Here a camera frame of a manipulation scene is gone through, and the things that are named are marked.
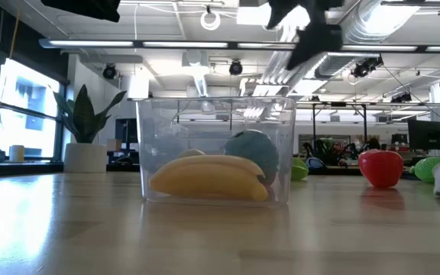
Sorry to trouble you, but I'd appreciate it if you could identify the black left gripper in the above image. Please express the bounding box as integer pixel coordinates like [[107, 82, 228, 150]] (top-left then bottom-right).
[[266, 0, 345, 72]]

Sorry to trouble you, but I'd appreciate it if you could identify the green striped toy watermelon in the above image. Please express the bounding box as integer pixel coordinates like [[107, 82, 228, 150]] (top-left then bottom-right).
[[223, 129, 280, 185]]

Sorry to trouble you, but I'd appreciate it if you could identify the green toy starfruit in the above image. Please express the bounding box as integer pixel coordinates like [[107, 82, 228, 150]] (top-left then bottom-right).
[[290, 157, 310, 182]]

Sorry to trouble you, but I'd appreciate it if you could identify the red toy apple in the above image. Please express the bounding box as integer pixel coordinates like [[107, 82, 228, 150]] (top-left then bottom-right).
[[357, 148, 405, 189]]

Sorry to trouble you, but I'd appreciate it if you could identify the yellow toy banana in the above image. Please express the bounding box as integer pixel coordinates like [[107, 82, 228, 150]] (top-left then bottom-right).
[[149, 154, 270, 202]]

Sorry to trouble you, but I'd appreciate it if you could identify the green toy lime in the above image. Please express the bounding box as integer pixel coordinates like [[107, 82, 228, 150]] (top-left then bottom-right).
[[409, 156, 440, 184]]

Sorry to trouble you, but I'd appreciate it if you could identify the clear plastic tupperware container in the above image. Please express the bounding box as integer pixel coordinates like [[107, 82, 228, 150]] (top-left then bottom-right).
[[135, 96, 297, 208]]

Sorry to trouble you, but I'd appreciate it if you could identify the black ceiling spotlight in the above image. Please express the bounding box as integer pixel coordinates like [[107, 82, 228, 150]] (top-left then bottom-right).
[[102, 63, 118, 80], [228, 60, 244, 76], [350, 55, 384, 79]]

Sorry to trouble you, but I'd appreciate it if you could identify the black computer monitor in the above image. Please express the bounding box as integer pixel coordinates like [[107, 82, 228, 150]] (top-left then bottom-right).
[[407, 119, 440, 153]]

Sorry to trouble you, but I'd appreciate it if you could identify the long ceiling light bar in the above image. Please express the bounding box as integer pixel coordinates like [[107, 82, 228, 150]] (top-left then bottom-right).
[[38, 37, 440, 54]]

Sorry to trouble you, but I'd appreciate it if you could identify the green plant in white pot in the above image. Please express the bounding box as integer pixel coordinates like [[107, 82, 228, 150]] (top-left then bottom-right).
[[53, 84, 128, 174]]

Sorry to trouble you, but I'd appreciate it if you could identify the large office window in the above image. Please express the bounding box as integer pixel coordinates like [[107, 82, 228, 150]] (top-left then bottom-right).
[[0, 57, 68, 163]]

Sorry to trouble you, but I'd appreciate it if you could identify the white cup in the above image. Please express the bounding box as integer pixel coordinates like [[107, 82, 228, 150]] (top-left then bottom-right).
[[8, 144, 26, 163]]

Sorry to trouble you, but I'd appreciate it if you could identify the silver ventilation duct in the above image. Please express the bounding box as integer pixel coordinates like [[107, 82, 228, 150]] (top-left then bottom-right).
[[260, 0, 427, 99]]

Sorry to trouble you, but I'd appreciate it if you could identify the white coiled cable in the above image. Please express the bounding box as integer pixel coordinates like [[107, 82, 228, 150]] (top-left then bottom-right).
[[199, 10, 222, 32]]

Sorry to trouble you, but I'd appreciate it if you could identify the black background table frame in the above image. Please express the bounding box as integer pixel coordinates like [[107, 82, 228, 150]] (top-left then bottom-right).
[[295, 100, 370, 145]]

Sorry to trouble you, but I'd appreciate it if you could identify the black aluminium table frame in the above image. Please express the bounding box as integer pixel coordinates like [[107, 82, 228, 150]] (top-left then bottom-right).
[[0, 160, 416, 177]]

